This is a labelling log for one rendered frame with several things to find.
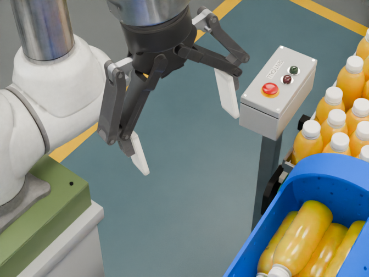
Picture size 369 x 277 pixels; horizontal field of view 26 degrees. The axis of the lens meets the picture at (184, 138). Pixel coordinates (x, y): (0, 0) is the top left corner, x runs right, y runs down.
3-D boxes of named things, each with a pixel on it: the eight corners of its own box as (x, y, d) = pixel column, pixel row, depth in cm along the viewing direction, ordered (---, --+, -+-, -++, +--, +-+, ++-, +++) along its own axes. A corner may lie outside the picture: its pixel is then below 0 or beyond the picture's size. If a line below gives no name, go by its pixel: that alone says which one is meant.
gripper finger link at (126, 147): (126, 124, 91) (104, 138, 90) (135, 153, 94) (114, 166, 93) (119, 117, 91) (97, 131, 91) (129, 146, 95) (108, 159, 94)
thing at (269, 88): (259, 93, 183) (260, 89, 182) (266, 83, 185) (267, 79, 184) (273, 99, 182) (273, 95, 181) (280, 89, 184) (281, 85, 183)
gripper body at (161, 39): (165, -30, 87) (180, 34, 94) (100, 6, 85) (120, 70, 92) (204, 0, 82) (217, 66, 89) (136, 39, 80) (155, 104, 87)
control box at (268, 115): (238, 125, 190) (240, 95, 182) (276, 73, 201) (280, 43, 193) (275, 142, 186) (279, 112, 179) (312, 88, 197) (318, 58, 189)
